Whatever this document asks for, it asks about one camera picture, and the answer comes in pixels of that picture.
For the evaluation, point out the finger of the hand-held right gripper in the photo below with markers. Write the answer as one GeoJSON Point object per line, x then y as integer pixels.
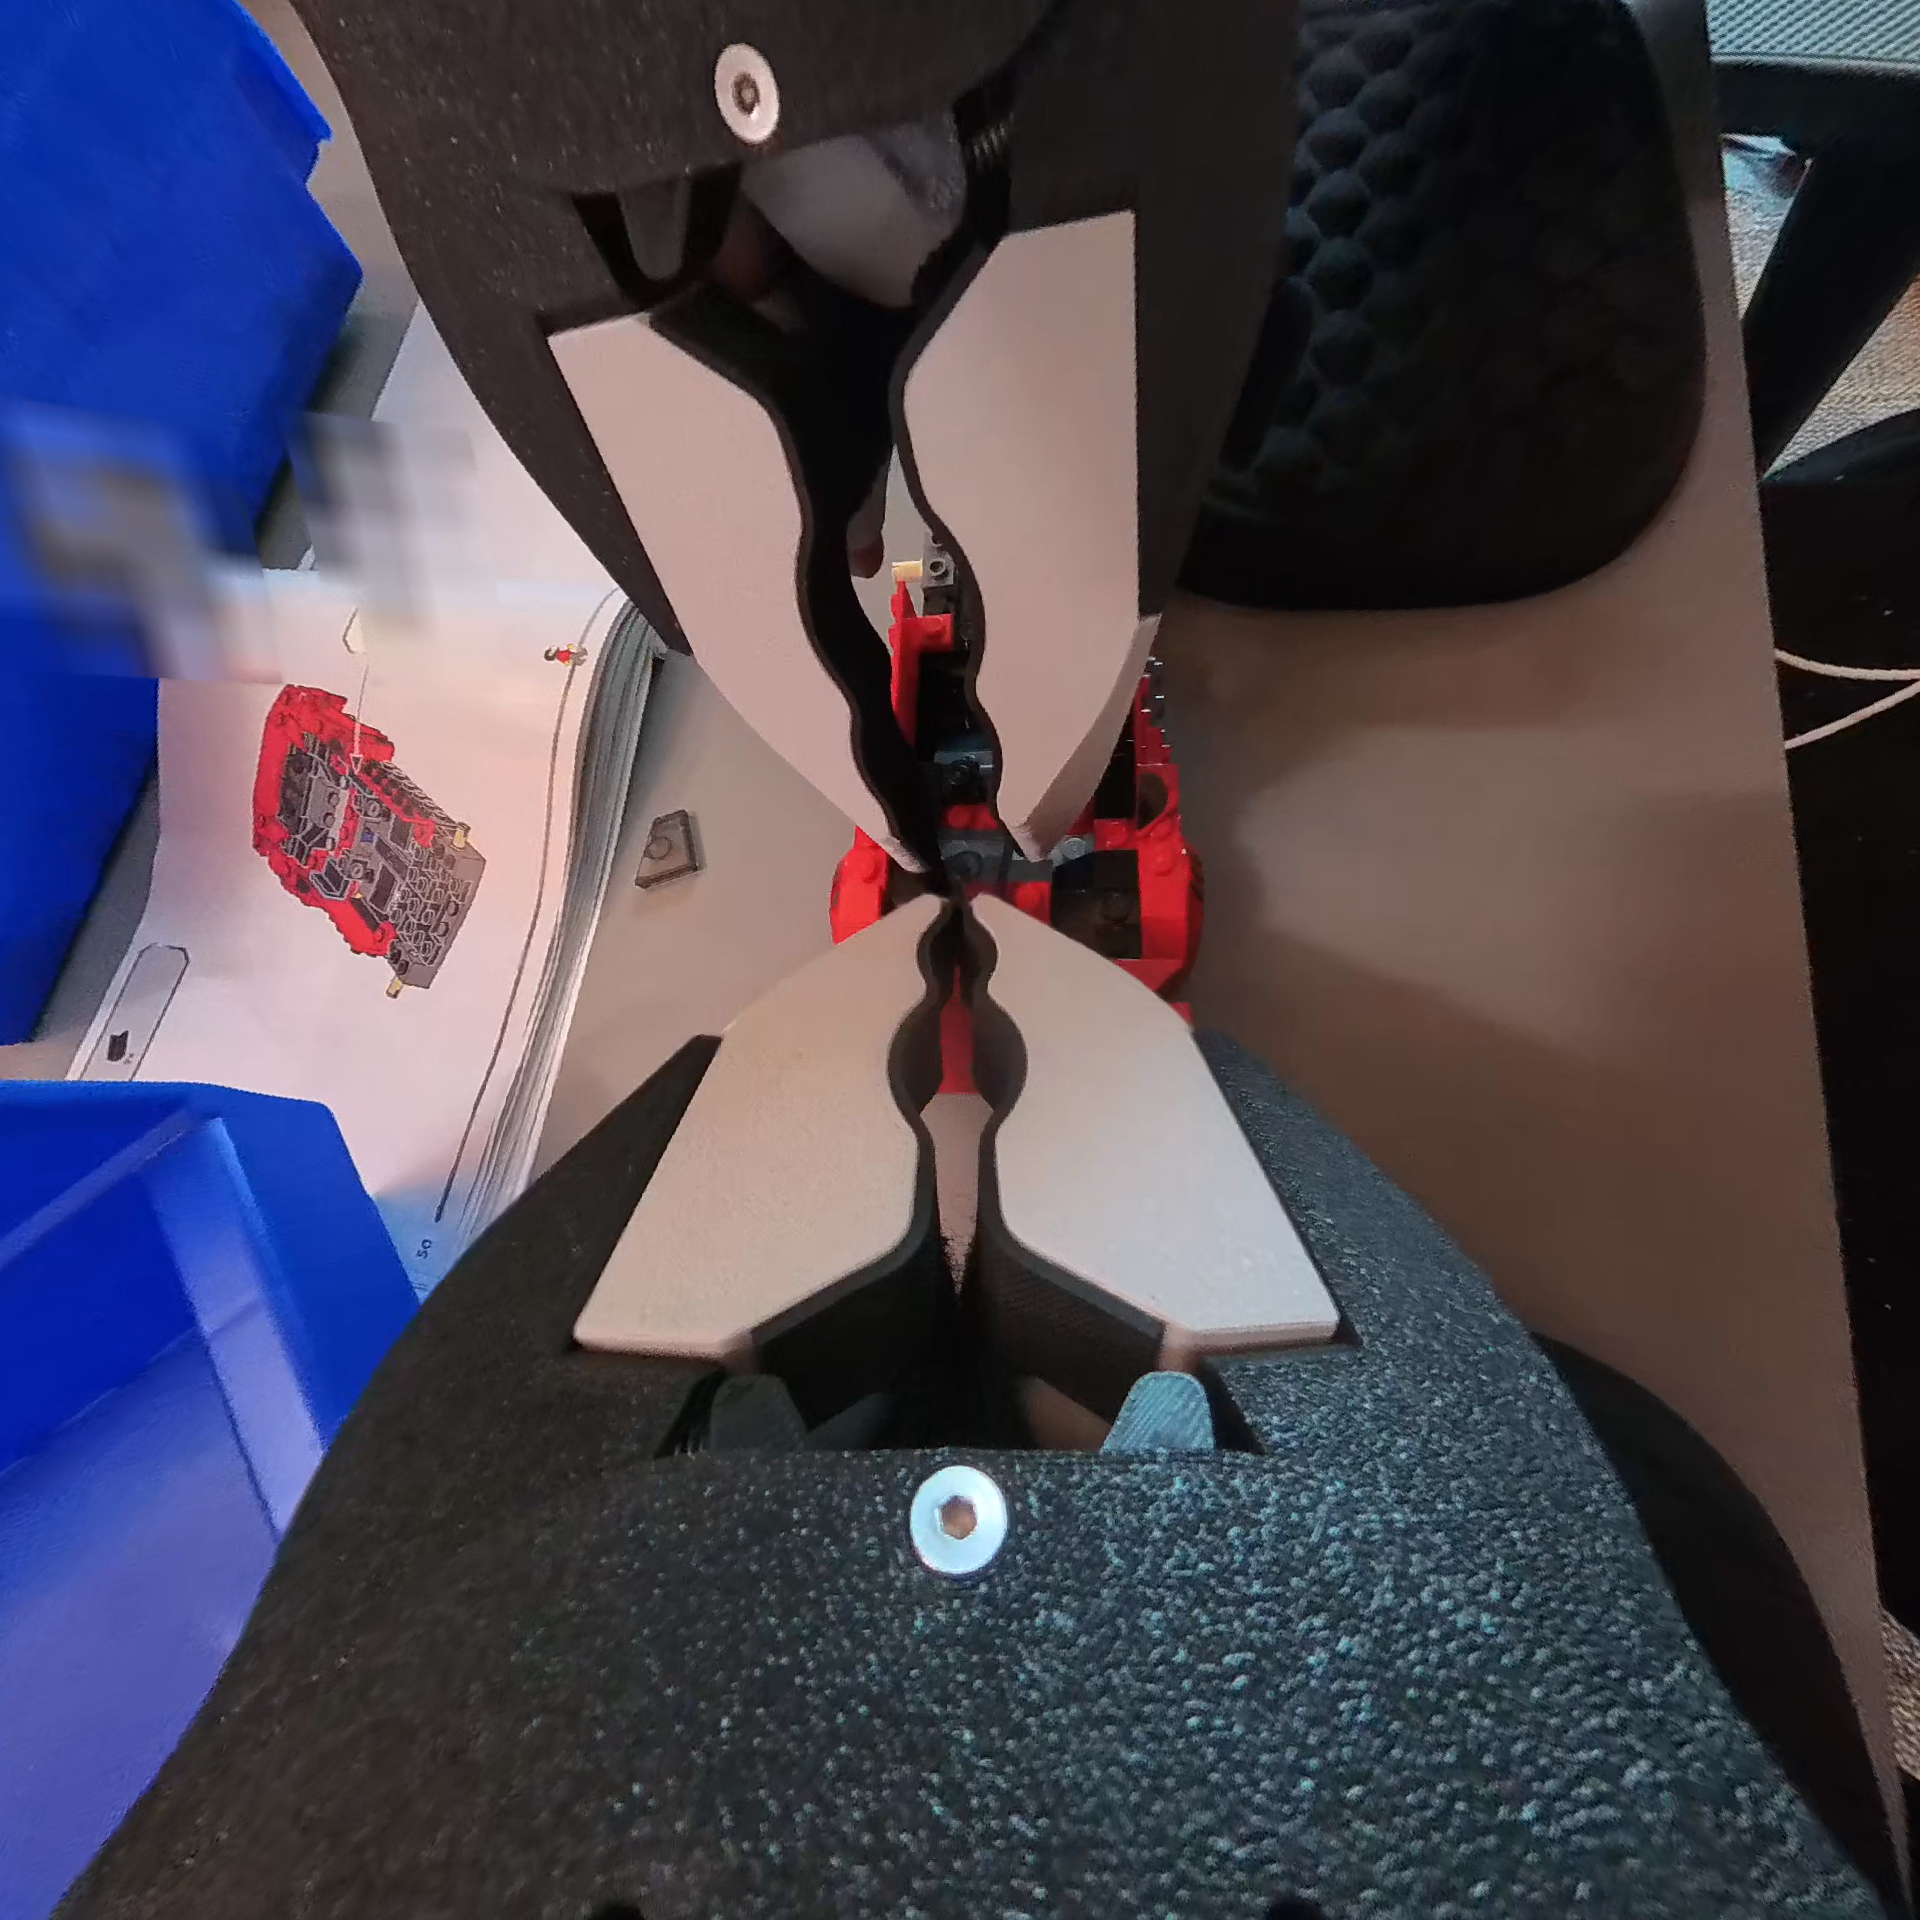
{"type": "Point", "coordinates": [1065, 481]}
{"type": "Point", "coordinates": [690, 481]}

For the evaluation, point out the brick instruction booklet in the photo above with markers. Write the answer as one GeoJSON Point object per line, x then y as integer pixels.
{"type": "Point", "coordinates": [300, 1049]}

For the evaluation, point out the black office chair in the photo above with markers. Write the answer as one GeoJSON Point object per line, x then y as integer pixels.
{"type": "Point", "coordinates": [1792, 347]}

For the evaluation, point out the small grey wedge brick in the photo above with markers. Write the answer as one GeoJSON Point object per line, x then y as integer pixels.
{"type": "Point", "coordinates": [667, 848]}

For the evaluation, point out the blue plastic bin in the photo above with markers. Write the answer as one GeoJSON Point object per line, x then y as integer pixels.
{"type": "Point", "coordinates": [148, 225]}
{"type": "Point", "coordinates": [148, 1350]}

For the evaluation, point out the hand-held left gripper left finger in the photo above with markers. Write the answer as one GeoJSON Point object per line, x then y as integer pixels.
{"type": "Point", "coordinates": [764, 1171]}

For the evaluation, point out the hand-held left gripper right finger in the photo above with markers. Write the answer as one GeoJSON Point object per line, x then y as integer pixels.
{"type": "Point", "coordinates": [1155, 1171]}

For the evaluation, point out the red toy brick car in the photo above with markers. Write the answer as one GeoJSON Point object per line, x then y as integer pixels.
{"type": "Point", "coordinates": [1155, 931]}

